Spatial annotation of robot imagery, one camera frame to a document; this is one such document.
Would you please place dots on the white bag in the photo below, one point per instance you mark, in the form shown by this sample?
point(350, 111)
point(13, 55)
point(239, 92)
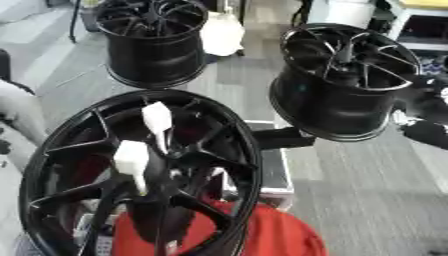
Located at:
point(223, 33)

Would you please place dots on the white bin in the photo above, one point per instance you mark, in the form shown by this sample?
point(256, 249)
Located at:
point(341, 11)

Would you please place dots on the black mounting bracket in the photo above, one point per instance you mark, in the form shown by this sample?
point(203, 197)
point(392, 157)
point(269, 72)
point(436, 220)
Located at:
point(283, 137)

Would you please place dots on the black wheel rim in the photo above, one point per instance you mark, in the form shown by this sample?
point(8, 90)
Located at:
point(326, 106)
point(154, 56)

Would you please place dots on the large black spoked wheel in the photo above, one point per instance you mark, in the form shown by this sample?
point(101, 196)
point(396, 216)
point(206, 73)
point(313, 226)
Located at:
point(233, 146)

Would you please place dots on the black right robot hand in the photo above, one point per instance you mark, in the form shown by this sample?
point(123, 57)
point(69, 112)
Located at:
point(429, 131)

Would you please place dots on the white shelf unit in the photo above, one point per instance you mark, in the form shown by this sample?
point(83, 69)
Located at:
point(423, 26)

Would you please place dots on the white frame stand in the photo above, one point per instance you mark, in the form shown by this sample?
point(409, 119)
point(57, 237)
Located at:
point(274, 173)

